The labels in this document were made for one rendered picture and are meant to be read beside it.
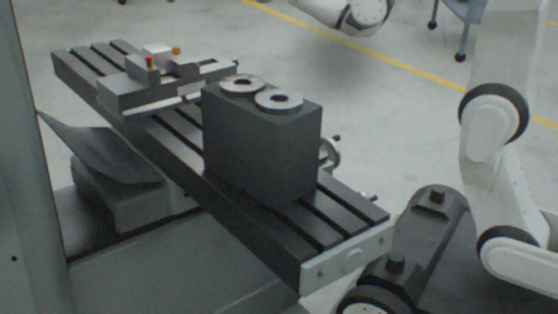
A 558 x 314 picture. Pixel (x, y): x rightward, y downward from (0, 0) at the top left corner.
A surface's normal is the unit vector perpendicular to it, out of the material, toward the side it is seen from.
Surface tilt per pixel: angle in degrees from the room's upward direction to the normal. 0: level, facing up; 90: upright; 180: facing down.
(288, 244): 0
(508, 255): 90
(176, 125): 0
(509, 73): 90
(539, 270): 90
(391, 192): 0
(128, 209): 90
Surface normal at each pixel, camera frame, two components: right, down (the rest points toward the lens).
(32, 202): 0.84, 0.28
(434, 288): 0.03, -0.86
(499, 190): -0.50, 0.43
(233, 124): -0.70, 0.35
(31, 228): 0.66, 0.37
